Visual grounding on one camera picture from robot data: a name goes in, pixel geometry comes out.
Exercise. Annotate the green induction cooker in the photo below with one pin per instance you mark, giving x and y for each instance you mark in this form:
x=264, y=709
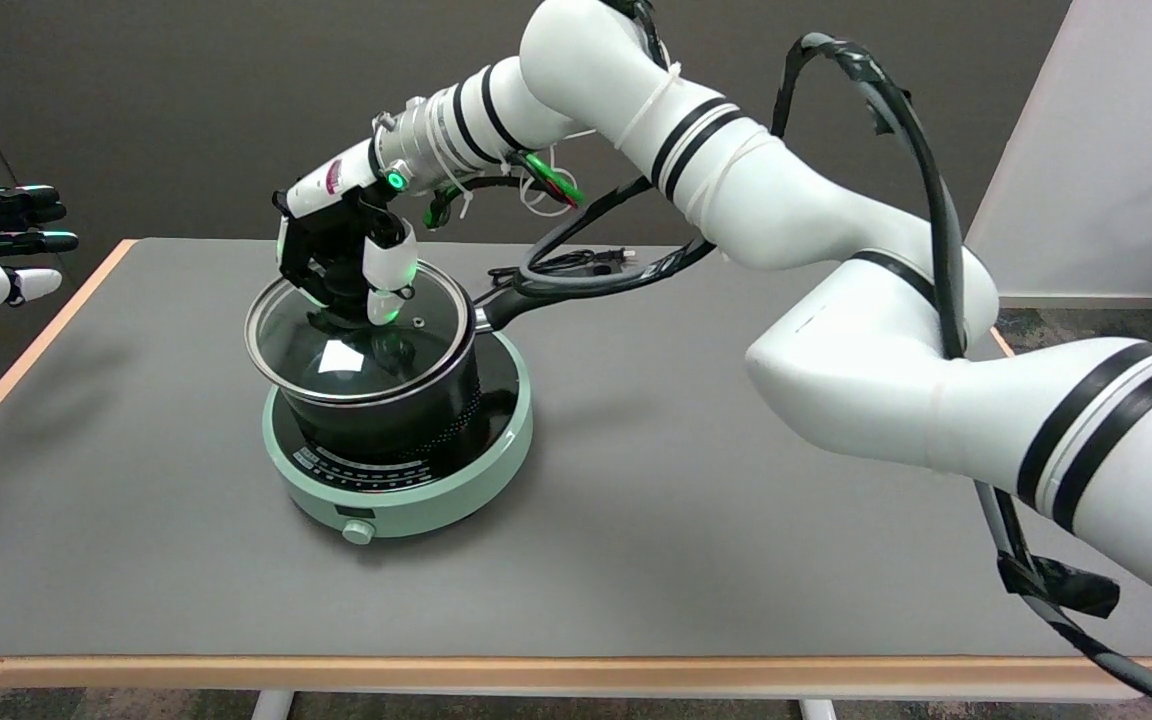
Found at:
x=436, y=500

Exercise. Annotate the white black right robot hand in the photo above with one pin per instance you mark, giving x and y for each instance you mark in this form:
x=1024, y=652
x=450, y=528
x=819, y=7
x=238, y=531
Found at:
x=336, y=235

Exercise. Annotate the white table leg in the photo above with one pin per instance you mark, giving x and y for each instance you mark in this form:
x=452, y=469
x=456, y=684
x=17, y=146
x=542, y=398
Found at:
x=272, y=706
x=818, y=711

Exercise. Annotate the black soup pot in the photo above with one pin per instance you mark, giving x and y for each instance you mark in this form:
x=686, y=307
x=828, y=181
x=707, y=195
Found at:
x=406, y=420

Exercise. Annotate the glass pot lid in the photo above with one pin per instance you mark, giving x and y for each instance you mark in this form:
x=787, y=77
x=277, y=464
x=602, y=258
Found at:
x=336, y=370

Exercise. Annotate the white partition board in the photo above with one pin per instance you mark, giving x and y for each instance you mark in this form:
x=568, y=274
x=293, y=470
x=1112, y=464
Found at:
x=1136, y=150

